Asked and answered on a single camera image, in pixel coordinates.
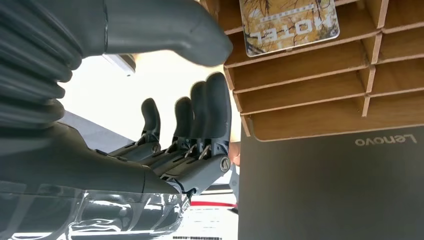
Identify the wooden card organizer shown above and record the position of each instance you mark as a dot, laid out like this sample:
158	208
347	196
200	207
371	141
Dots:
298	82

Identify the grey laptop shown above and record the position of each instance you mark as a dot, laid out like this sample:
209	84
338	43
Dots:
331	192

